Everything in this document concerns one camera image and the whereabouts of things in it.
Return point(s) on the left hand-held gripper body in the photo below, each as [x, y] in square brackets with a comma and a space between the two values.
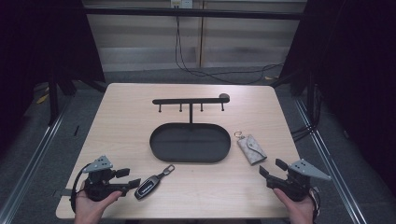
[99, 186]

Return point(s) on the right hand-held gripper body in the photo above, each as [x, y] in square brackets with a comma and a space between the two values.
[294, 188]

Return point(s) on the black car key fob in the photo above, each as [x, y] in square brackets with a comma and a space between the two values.
[148, 186]

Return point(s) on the grey patterned key pouch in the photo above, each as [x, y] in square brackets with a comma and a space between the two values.
[252, 151]

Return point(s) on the black key rack with tray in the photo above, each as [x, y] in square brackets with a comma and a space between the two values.
[190, 144]

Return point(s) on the person's right hand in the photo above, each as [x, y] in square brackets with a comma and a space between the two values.
[300, 211]

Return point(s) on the person's left hand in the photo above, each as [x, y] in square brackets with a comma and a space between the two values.
[88, 211]

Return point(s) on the black metal stand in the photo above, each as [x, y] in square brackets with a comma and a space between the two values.
[310, 99]
[53, 99]

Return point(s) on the yellow tape scrap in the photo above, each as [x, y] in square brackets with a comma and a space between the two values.
[42, 98]

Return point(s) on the dark curtain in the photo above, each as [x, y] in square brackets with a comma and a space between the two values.
[37, 46]
[358, 77]

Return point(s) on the aluminium floor rail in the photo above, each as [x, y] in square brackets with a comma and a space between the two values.
[336, 174]
[28, 174]

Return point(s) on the black horizontal frame bar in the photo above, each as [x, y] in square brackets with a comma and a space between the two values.
[218, 13]

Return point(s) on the white wall socket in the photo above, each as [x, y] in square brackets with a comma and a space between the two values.
[181, 3]

